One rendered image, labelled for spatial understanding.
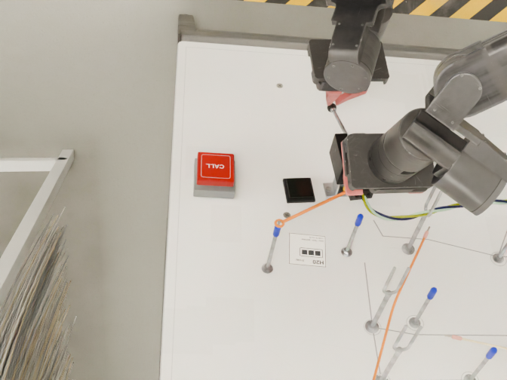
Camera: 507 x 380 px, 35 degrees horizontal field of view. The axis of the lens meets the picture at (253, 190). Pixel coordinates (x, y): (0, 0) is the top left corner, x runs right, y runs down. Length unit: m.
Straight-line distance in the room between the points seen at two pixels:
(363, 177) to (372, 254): 0.18
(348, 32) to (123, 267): 1.52
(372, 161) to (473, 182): 0.13
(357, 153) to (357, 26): 0.15
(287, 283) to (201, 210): 0.16
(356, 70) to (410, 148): 0.15
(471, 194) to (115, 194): 1.54
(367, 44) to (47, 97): 1.39
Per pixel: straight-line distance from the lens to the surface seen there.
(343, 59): 0.93
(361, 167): 0.93
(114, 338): 2.44
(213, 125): 1.18
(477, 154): 0.86
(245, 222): 1.07
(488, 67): 0.82
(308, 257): 1.06
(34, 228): 1.66
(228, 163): 1.09
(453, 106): 0.82
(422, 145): 0.84
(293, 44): 1.32
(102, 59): 2.19
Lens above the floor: 2.16
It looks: 72 degrees down
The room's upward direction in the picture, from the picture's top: 164 degrees clockwise
